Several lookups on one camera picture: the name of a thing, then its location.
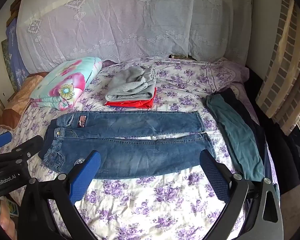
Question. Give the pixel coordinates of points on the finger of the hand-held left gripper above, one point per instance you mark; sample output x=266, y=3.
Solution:
x=1, y=140
x=30, y=145

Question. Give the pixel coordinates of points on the person's left hand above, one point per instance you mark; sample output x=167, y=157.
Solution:
x=8, y=222

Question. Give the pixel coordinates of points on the folded grey garment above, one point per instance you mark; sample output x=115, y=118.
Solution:
x=130, y=85

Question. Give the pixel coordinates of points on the purple floral bedsheet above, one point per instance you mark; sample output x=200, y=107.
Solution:
x=152, y=205

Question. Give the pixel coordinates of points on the folded red garment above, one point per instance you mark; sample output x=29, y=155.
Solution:
x=137, y=103

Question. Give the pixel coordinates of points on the dark navy garment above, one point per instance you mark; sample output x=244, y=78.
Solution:
x=250, y=120

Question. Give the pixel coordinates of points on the lilac pillow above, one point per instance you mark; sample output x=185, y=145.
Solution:
x=227, y=75

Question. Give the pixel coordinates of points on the blue wall poster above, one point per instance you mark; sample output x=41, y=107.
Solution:
x=13, y=55

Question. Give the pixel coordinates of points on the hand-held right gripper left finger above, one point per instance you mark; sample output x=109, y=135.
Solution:
x=86, y=177

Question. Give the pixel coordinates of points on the folded floral quilt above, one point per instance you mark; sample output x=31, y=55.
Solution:
x=65, y=80

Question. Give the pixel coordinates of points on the brick patterned curtain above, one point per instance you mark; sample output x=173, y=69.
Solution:
x=287, y=55

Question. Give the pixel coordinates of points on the white lace cover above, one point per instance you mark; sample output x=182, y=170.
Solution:
x=140, y=25

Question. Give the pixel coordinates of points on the blue denim jeans pants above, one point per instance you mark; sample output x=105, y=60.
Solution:
x=127, y=155

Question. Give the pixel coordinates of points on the teal pants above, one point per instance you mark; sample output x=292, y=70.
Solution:
x=235, y=135

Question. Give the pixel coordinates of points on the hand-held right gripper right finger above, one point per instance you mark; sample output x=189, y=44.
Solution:
x=213, y=177

